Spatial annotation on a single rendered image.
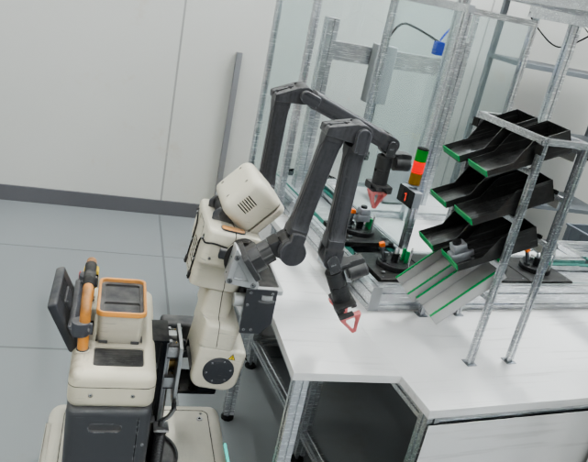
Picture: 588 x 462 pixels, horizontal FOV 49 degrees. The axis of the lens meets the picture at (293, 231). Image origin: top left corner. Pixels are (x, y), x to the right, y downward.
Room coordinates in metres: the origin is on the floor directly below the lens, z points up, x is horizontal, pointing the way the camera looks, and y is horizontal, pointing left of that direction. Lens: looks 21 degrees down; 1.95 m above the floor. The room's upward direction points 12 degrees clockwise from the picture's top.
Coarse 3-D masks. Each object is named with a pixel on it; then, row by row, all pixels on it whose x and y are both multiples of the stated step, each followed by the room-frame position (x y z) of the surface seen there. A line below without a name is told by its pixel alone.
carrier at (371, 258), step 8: (368, 256) 2.46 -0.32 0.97; (376, 256) 2.48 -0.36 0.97; (392, 256) 2.41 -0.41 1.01; (400, 256) 2.51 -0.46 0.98; (408, 256) 2.41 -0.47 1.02; (368, 264) 2.37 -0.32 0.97; (376, 264) 2.39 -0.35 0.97; (384, 264) 2.36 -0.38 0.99; (392, 264) 2.37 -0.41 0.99; (400, 264) 2.39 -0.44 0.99; (408, 264) 2.37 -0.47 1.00; (376, 272) 2.31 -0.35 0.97; (392, 272) 2.34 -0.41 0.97; (400, 272) 2.35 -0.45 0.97; (384, 280) 2.26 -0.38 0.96; (392, 280) 2.27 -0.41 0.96
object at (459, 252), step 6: (456, 240) 2.00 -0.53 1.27; (462, 240) 2.02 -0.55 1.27; (450, 246) 2.01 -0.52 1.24; (456, 246) 1.99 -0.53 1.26; (462, 246) 1.99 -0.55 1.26; (450, 252) 2.01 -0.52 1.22; (456, 252) 1.98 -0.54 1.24; (462, 252) 1.99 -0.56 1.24; (468, 252) 1.99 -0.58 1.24; (456, 258) 1.99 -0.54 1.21; (462, 258) 1.99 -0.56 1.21; (468, 258) 2.00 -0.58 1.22
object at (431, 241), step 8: (456, 216) 2.23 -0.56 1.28; (440, 224) 2.22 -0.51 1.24; (448, 224) 2.22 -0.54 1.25; (456, 224) 2.23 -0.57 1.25; (464, 224) 2.23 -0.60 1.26; (480, 224) 2.11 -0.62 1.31; (424, 232) 2.20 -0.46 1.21; (432, 232) 2.21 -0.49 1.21; (440, 232) 2.20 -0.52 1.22; (448, 232) 2.19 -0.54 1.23; (456, 232) 2.18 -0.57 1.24; (464, 232) 2.10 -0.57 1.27; (472, 232) 2.11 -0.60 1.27; (424, 240) 2.15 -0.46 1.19; (432, 240) 2.15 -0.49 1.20; (440, 240) 2.14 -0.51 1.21; (448, 240) 2.09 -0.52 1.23; (464, 240) 2.10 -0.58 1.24; (432, 248) 2.08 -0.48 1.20; (440, 248) 2.08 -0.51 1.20
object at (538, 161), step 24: (480, 120) 2.24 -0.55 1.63; (504, 120) 2.14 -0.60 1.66; (576, 168) 2.03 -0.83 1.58; (528, 192) 1.94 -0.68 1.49; (552, 240) 2.01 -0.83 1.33; (504, 264) 1.94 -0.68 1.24; (456, 312) 2.31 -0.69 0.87; (528, 312) 2.02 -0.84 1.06; (480, 336) 1.95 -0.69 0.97; (504, 360) 2.02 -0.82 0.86
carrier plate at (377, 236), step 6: (324, 222) 2.77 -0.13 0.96; (348, 234) 2.66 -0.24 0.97; (378, 234) 2.74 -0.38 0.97; (348, 240) 2.59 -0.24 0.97; (354, 240) 2.60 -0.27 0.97; (360, 240) 2.62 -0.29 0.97; (366, 240) 2.63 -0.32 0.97; (372, 240) 2.65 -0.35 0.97; (378, 240) 2.66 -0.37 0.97; (384, 240) 2.68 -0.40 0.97; (348, 246) 2.57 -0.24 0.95; (354, 246) 2.58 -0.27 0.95; (360, 246) 2.60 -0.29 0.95; (366, 246) 2.61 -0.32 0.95; (372, 246) 2.62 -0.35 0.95; (378, 246) 2.63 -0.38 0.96; (390, 246) 2.66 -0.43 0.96
